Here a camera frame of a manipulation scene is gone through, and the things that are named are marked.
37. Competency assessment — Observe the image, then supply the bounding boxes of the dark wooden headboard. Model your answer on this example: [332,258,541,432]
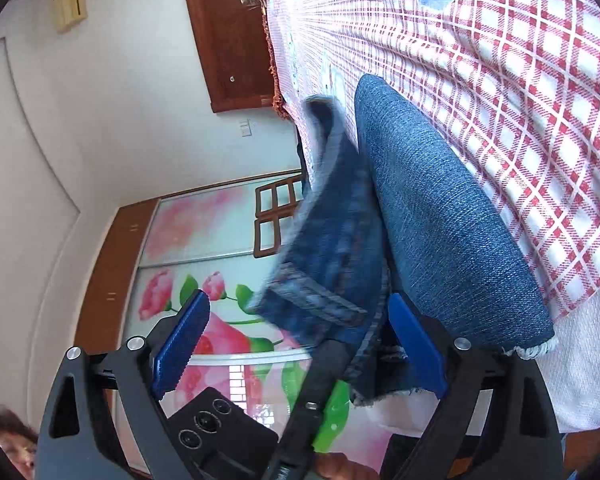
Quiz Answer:
[186,0,274,113]

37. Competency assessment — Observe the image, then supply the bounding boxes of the white wall switch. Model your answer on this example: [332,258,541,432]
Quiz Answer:
[239,120,252,136]

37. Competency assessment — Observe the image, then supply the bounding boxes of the pink checked bed sheet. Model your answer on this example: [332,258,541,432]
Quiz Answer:
[267,0,600,318]

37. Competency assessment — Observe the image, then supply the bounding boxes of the wooden chair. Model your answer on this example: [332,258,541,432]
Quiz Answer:
[252,172,303,258]

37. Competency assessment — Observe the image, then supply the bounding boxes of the floral sliding wardrobe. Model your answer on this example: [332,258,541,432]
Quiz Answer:
[74,169,406,476]

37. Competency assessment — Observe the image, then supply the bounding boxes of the person head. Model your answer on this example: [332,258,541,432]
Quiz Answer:
[0,408,38,480]

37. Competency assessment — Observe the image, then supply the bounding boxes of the blue denim jeans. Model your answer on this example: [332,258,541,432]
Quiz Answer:
[249,75,557,405]

